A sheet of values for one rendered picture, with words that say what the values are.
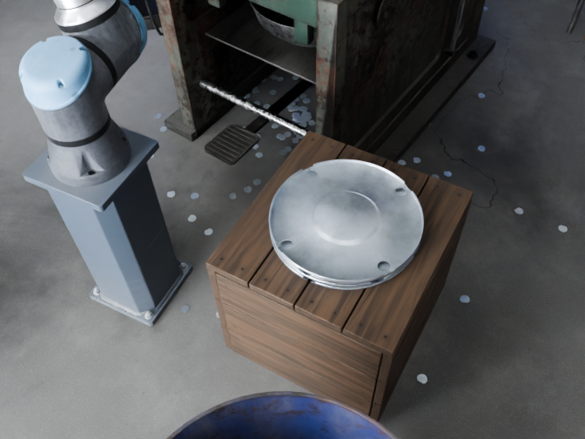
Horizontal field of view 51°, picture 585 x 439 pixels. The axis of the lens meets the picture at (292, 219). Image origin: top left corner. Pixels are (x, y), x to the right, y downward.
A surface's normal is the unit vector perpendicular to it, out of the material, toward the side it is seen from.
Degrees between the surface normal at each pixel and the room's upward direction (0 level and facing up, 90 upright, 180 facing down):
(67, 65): 7
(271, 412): 88
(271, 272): 0
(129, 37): 76
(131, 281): 90
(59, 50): 7
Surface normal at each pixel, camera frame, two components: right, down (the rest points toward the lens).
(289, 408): -0.09, 0.76
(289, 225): -0.03, -0.62
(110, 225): 0.32, 0.74
